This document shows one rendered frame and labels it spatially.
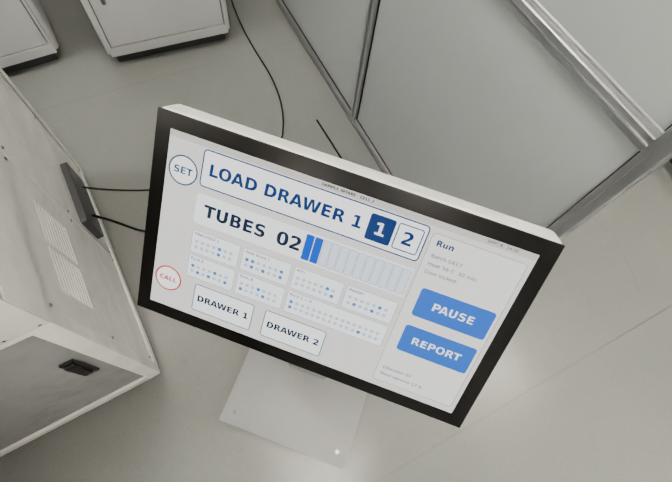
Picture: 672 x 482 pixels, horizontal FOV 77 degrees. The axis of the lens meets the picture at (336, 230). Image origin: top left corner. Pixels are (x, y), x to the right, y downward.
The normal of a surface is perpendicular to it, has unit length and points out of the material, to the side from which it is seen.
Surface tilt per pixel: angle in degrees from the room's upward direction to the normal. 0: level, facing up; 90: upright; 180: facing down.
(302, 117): 0
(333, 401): 3
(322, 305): 50
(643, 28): 90
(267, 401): 3
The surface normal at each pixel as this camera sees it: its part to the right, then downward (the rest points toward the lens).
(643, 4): -0.89, 0.37
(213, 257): -0.20, 0.36
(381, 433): 0.08, -0.43
